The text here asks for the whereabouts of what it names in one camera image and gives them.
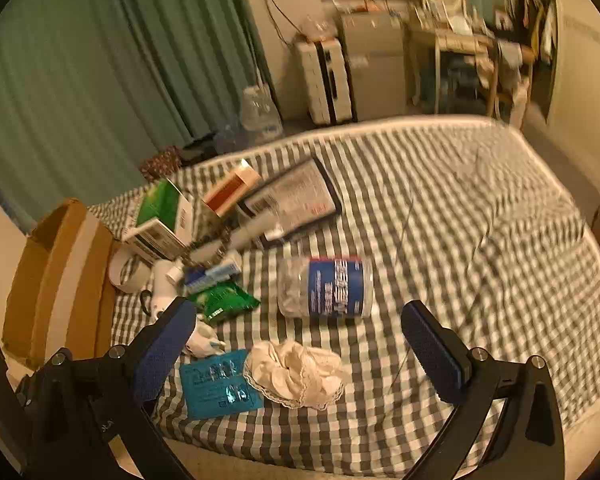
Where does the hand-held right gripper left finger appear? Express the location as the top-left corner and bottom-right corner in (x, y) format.
(15, 297), (197, 480)

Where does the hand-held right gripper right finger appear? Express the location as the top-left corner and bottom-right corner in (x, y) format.
(401, 301), (566, 480)

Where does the brown cardboard box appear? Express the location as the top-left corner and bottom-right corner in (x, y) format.
(2, 198), (117, 367)

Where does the green and white box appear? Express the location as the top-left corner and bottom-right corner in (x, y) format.
(121, 179), (197, 263)

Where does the white toothpaste tube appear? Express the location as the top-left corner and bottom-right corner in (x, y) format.
(229, 210), (282, 252)

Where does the red and white box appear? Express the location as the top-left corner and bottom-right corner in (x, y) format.
(201, 158), (262, 217)

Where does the small white plastic item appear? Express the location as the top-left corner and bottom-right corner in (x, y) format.
(184, 321), (227, 359)

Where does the white plastic bottle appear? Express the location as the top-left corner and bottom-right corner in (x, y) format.
(144, 259), (187, 322)

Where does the blue blister card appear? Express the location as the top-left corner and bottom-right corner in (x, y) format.
(179, 349), (265, 421)

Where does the green snack packet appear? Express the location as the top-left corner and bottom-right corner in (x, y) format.
(187, 280), (261, 324)

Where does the white tape roll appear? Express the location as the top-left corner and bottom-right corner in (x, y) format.
(107, 247), (154, 292)

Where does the blue and white packet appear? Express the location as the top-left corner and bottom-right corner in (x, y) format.
(184, 260), (242, 292)

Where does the checkered bed sheet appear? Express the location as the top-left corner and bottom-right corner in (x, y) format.
(87, 116), (600, 480)

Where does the clear jar with blue label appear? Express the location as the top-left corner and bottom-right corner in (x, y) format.
(277, 255), (376, 320)

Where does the white lace scrunchie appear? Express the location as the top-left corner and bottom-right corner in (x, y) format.
(243, 338), (351, 410)

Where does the floral bag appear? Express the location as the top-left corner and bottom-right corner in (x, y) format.
(142, 145), (184, 182)

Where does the black bag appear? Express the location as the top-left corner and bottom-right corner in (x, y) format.
(180, 132), (219, 164)

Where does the dark-edged printed pouch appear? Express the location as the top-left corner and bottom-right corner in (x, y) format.
(236, 155), (342, 249)

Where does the large clear water bottle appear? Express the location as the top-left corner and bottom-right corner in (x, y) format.
(240, 85), (282, 137)

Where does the white suitcase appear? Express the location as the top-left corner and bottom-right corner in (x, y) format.
(295, 40), (333, 126)
(321, 36), (357, 124)

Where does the grey fridge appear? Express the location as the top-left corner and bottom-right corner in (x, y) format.
(339, 9), (417, 122)

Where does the wooden desk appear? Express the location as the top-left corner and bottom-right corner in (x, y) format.
(404, 24), (533, 117)

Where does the white wardrobe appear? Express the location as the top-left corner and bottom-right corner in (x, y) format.
(519, 0), (600, 198)

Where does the black wall cable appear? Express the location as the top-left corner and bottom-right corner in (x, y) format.
(262, 0), (302, 47)

